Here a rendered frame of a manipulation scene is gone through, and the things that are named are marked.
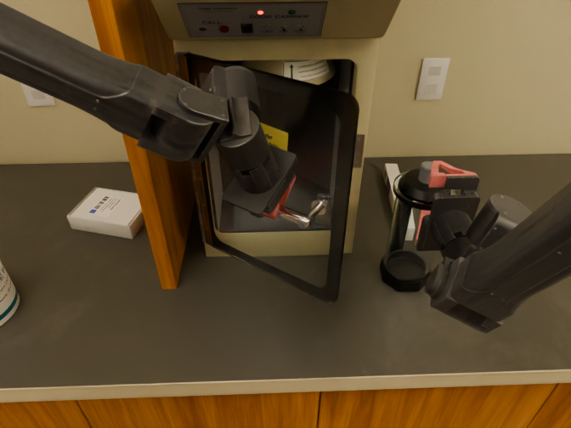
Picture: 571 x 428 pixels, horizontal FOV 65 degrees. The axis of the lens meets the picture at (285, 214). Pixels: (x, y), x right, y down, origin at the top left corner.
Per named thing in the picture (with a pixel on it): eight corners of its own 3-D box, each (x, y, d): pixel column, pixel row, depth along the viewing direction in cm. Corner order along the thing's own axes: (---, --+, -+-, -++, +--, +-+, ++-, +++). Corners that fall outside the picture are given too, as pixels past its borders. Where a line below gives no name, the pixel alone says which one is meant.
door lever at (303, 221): (275, 195, 73) (275, 183, 72) (326, 216, 69) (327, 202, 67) (257, 213, 70) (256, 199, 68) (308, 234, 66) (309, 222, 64)
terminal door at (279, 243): (208, 242, 94) (181, 50, 68) (337, 304, 81) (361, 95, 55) (206, 244, 93) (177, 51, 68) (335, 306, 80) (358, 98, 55)
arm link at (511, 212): (422, 299, 54) (489, 333, 53) (472, 229, 47) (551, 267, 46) (433, 245, 63) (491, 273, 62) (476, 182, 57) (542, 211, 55)
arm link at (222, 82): (154, 156, 51) (179, 107, 45) (155, 87, 57) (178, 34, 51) (245, 177, 58) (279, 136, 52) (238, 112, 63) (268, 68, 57)
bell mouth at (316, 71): (240, 53, 89) (239, 25, 85) (329, 53, 89) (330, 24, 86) (236, 90, 75) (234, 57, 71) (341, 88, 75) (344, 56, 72)
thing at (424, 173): (392, 181, 84) (398, 150, 80) (441, 182, 84) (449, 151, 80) (401, 211, 77) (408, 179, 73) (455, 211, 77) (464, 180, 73)
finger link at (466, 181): (461, 149, 69) (484, 183, 62) (451, 186, 74) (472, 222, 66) (418, 149, 69) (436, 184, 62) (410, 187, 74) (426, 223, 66)
